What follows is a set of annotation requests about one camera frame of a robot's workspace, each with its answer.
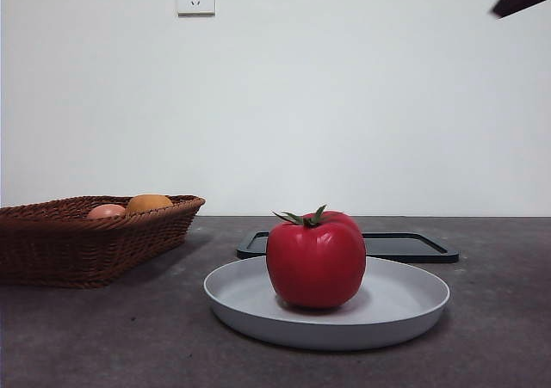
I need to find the red tomato with green stem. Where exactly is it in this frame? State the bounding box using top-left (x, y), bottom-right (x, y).
top-left (265, 205), bottom-right (368, 311)

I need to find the black rectangular tray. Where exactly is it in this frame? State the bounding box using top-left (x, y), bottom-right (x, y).
top-left (235, 231), bottom-right (460, 264)

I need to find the pale grey round plate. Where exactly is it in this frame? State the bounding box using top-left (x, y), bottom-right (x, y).
top-left (202, 255), bottom-right (451, 352)

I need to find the orange fruit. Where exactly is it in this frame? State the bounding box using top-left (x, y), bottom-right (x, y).
top-left (125, 194), bottom-right (174, 215)

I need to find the pink egg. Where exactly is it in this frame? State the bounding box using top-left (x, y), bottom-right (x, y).
top-left (87, 204), bottom-right (127, 220)

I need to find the brown wicker basket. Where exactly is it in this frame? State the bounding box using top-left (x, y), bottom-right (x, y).
top-left (0, 194), bottom-right (206, 289)

